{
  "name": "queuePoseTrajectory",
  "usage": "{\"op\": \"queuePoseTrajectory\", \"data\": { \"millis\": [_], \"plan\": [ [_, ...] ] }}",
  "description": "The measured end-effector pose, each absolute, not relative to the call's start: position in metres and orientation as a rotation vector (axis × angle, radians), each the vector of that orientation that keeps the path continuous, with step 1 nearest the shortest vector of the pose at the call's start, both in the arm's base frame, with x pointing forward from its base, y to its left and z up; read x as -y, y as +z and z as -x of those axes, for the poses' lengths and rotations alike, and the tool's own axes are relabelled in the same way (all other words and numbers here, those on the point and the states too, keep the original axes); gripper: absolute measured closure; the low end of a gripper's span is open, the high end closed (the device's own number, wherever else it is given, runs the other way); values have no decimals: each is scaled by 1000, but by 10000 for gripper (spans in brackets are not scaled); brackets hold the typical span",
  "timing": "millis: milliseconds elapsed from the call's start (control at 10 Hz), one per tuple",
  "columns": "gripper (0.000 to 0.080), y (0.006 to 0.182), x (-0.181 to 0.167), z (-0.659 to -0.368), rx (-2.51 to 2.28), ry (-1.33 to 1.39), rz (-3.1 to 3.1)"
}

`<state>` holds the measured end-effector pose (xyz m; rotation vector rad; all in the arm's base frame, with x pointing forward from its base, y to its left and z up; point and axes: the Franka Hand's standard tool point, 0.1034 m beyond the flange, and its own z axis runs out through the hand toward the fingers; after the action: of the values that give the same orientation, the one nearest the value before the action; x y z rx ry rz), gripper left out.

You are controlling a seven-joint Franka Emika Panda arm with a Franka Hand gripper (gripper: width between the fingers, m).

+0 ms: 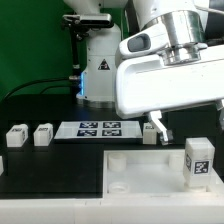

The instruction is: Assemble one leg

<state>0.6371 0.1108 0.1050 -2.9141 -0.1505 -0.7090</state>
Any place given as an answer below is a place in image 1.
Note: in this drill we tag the white part at left edge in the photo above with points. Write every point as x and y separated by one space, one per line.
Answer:
1 166

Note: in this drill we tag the white L-shaped obstacle wall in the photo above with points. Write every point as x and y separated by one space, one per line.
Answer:
152 210

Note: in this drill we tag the plate with fiducial markers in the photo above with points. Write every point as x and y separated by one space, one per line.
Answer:
99 130

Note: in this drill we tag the black camera on stand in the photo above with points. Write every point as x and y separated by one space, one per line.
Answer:
79 25

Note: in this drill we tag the white square tabletop part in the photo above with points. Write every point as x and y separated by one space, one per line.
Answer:
148 173

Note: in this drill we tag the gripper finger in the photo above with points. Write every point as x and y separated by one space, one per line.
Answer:
220 109
166 136

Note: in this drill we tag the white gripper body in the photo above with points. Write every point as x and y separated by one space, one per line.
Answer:
146 84

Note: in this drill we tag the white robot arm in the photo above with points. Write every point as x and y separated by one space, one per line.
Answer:
175 30

